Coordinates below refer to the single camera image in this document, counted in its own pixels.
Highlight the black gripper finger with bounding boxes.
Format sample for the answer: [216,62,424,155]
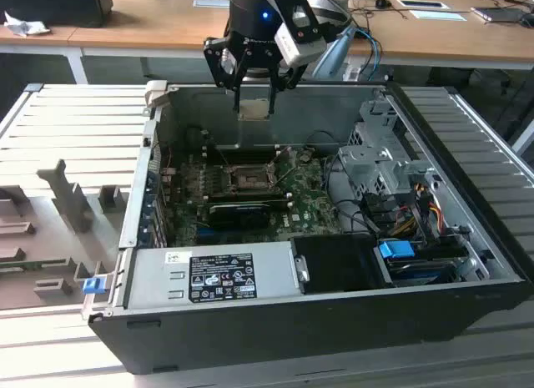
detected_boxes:
[203,40,248,113]
[266,49,309,115]

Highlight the black wire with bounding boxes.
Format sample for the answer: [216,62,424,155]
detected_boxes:
[323,154,377,235]

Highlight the black drive bay box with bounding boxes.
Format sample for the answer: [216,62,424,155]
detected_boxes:
[290,233,385,296]

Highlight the CPU socket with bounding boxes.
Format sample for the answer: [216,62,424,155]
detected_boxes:
[224,164,280,195]

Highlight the wooden office desk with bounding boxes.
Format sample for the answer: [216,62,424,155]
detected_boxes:
[0,0,534,85]

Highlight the black hard disk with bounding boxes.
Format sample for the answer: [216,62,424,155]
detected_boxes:
[382,256,461,287]

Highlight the graphics card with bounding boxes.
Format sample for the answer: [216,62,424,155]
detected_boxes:
[207,204,271,231]

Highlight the crumpled white paper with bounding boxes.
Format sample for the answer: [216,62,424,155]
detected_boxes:
[3,10,52,38]

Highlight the blue disk carrier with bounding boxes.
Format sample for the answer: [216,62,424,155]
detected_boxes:
[377,239,416,263]

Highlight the white paper sheet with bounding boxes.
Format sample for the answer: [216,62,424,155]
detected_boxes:
[410,9,471,23]

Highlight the silver power supply unit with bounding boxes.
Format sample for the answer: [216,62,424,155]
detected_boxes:
[123,241,302,310]

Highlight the metal socket cover frame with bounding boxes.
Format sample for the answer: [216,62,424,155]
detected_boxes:
[269,147,294,174]

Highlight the metal wire locking lever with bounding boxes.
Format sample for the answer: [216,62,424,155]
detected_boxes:
[275,161,302,188]
[217,145,233,173]

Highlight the green motherboard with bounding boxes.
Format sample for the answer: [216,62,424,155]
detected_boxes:
[160,150,348,247]

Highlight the green RAM stick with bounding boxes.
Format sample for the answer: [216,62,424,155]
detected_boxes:
[208,201,293,210]
[0,259,70,276]

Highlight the blue cable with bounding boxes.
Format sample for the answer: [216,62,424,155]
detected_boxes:
[352,27,384,83]

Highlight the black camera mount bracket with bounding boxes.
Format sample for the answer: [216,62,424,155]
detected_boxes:
[287,0,330,45]

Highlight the silver disk bay cage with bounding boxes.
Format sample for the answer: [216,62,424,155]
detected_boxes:
[336,98,444,206]

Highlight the black PC case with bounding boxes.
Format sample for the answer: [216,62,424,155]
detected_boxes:
[85,81,534,376]

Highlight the blue case latch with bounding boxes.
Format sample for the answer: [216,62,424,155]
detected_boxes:
[82,276,106,296]

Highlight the silver-topped CPU chip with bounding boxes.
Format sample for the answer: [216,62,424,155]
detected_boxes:
[237,98,270,123]

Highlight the RAM slot white clips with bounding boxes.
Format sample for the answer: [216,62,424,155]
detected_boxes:
[205,144,281,151]
[206,153,281,160]
[207,194,293,200]

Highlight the beige case handle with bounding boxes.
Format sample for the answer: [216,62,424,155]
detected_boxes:
[144,80,169,110]

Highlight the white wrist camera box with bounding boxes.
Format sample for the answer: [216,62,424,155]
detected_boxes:
[273,20,328,68]

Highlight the black box on desk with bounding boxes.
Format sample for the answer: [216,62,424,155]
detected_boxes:
[0,0,114,29]

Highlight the grey parts rack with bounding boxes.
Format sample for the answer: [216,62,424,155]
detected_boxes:
[0,158,131,310]

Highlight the grey laptop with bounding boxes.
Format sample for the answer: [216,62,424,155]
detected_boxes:
[470,5,530,25]

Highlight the yellow red wire bundle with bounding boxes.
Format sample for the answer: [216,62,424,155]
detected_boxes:
[390,183,444,239]

